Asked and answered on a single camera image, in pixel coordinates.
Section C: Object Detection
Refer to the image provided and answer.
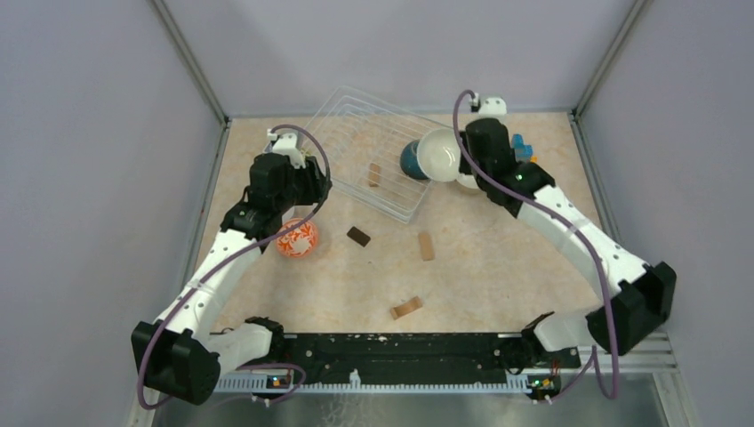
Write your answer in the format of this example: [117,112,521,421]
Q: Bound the orange patterned white bowl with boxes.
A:
[275,221,319,258]

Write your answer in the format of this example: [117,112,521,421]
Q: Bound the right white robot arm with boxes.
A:
[461,117,677,367]

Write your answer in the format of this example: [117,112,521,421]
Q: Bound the white ceramic bowl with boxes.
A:
[416,128,461,182]

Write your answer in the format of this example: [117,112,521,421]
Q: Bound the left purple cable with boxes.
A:
[135,124,331,411]

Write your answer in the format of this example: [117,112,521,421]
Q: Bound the wooden block in rack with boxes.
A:
[367,163,381,188]

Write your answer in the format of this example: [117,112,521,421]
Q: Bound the notched wooden block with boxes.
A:
[389,296,423,320]

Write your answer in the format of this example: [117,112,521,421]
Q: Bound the beige ceramic bowl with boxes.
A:
[455,173,479,191]

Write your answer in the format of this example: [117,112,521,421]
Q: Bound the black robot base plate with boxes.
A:
[257,333,582,385]

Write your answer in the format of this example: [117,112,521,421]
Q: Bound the light wooden block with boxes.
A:
[418,231,436,262]

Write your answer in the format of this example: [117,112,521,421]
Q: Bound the white wire dish rack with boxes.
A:
[306,85,445,223]

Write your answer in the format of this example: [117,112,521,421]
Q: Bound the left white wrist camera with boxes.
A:
[263,129,305,169]

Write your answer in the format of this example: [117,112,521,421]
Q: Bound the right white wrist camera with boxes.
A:
[469,93,508,118]

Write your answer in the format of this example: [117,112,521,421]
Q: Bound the dark teal patterned bowl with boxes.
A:
[399,140,429,181]

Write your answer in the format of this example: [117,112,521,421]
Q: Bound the blue yellow toy train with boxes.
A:
[511,133,537,163]

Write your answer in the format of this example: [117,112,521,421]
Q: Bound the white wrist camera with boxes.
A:
[469,93,508,118]
[263,129,305,169]

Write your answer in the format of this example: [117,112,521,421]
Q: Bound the dark brown block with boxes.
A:
[347,227,372,247]

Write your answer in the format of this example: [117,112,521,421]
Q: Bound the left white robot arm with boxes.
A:
[131,153,332,410]

